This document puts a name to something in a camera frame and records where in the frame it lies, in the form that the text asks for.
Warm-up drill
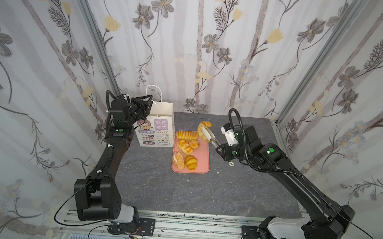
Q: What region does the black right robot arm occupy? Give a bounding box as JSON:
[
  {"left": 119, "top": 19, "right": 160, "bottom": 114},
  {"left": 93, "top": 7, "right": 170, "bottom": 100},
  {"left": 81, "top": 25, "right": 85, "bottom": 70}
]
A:
[{"left": 197, "top": 121, "right": 355, "bottom": 239}]

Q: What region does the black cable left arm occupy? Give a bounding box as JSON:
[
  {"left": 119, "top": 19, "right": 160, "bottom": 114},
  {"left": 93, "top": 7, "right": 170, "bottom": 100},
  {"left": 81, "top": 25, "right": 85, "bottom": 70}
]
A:
[{"left": 53, "top": 172, "right": 113, "bottom": 230}]

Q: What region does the sugared oval bread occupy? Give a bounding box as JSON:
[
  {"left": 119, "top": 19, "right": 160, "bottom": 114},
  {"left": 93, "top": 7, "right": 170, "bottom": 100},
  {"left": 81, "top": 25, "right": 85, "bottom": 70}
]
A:
[{"left": 172, "top": 152, "right": 185, "bottom": 169}]

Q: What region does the white printed paper bag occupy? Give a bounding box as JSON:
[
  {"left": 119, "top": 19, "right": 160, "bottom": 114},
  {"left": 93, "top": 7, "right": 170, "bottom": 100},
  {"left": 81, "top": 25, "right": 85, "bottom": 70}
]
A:
[{"left": 134, "top": 84, "right": 176, "bottom": 148}]

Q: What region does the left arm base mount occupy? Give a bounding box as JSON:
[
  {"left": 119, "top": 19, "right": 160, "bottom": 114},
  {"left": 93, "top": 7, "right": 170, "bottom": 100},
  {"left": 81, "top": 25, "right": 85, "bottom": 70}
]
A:
[{"left": 107, "top": 218, "right": 156, "bottom": 237}]

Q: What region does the croissant bread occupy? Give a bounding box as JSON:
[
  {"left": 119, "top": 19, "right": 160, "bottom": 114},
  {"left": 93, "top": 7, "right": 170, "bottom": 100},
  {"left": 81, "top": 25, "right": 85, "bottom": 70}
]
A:
[{"left": 197, "top": 121, "right": 212, "bottom": 142}]

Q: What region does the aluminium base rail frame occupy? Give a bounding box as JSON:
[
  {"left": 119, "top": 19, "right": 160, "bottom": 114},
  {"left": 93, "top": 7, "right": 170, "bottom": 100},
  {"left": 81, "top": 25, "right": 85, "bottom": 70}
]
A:
[{"left": 57, "top": 189, "right": 343, "bottom": 239}]

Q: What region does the pink tray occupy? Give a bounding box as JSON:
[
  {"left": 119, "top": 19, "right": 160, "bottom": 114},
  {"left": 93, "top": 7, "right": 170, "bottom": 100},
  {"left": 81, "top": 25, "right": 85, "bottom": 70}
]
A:
[{"left": 171, "top": 130, "right": 210, "bottom": 174}]

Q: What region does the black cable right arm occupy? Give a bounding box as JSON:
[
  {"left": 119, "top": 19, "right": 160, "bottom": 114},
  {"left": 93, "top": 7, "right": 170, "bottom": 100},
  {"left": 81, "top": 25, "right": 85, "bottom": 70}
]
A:
[{"left": 330, "top": 204, "right": 381, "bottom": 239}]

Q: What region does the long striped bread loaf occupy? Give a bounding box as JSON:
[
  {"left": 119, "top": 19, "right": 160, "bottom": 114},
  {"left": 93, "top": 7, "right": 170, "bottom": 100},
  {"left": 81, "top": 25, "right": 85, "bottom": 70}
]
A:
[{"left": 176, "top": 130, "right": 199, "bottom": 140}]

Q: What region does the golden ridged bun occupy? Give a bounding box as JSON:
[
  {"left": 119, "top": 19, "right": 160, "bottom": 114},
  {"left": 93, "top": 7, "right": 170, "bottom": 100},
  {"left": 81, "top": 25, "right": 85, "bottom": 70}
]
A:
[{"left": 185, "top": 155, "right": 198, "bottom": 171}]

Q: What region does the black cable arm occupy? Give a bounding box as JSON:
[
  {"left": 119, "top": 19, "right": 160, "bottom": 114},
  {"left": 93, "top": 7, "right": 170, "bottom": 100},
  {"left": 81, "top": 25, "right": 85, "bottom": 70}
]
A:
[
  {"left": 330, "top": 204, "right": 381, "bottom": 239},
  {"left": 53, "top": 172, "right": 113, "bottom": 230}
]

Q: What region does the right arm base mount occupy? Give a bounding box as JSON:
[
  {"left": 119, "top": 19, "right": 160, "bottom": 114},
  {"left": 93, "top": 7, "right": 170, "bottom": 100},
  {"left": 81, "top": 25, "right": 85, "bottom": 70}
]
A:
[{"left": 241, "top": 225, "right": 276, "bottom": 239}]

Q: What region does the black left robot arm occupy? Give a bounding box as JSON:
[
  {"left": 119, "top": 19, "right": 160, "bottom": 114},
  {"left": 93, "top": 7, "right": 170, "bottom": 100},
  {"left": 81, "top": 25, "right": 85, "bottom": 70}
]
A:
[{"left": 74, "top": 91, "right": 153, "bottom": 235}]

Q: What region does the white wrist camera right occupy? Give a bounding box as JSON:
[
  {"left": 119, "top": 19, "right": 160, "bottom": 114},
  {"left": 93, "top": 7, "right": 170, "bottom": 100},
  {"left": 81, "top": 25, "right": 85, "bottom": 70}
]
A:
[{"left": 221, "top": 123, "right": 239, "bottom": 147}]

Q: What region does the small round bun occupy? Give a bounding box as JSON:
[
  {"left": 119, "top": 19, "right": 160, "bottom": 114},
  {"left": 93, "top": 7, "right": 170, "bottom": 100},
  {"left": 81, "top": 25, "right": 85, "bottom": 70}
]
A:
[{"left": 188, "top": 139, "right": 200, "bottom": 150}]

